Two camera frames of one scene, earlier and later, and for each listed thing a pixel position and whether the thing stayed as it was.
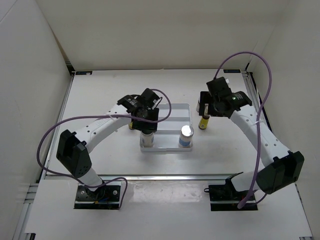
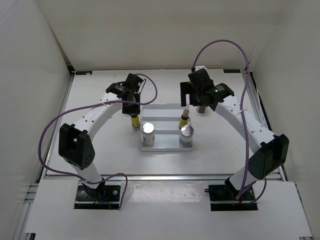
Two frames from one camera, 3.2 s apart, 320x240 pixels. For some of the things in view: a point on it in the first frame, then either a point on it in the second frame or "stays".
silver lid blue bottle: (185, 140) stays
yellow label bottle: (204, 122) -> (184, 119)
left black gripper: (148, 126) -> (136, 109)
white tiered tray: (167, 139) stays
